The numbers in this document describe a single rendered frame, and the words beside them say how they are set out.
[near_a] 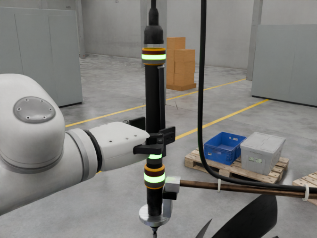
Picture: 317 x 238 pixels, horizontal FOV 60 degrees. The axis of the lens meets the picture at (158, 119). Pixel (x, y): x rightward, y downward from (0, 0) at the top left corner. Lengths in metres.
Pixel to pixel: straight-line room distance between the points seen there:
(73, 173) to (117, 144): 0.08
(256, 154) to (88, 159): 3.23
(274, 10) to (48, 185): 13.30
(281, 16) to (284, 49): 5.62
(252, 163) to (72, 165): 3.33
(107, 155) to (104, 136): 0.04
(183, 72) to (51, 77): 3.93
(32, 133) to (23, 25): 6.37
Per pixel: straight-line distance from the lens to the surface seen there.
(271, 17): 13.56
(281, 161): 4.13
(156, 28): 0.51
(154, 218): 0.63
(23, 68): 6.69
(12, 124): 0.35
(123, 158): 0.45
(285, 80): 7.92
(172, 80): 9.00
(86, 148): 0.42
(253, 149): 3.55
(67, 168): 0.41
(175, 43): 8.87
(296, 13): 13.20
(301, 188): 0.62
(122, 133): 0.47
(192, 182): 0.59
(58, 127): 0.35
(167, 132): 0.52
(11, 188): 0.39
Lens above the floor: 1.84
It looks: 18 degrees down
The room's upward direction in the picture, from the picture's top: straight up
